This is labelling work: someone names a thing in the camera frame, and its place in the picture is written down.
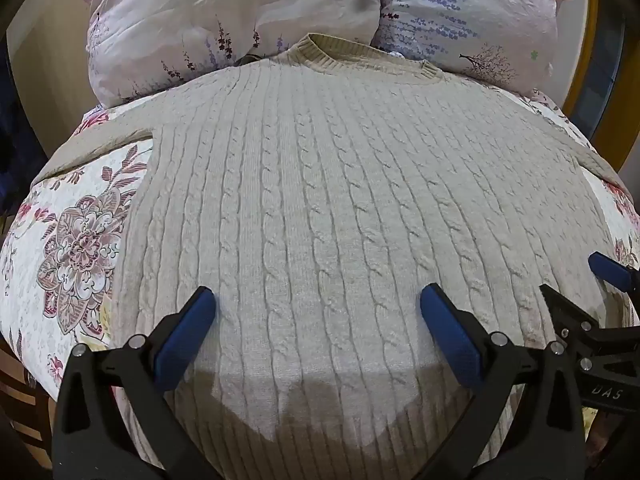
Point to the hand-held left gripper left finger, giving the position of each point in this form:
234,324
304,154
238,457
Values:
184,341

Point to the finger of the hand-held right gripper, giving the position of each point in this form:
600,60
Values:
562,310
611,270

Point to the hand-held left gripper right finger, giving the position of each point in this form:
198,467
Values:
451,342

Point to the floral bed sheet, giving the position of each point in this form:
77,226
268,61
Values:
75,240

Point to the floral pink pillow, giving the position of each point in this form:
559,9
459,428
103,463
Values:
465,15
215,20

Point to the wooden bed frame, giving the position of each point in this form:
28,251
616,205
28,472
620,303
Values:
22,405

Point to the yellow door frame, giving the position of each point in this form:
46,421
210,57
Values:
592,60

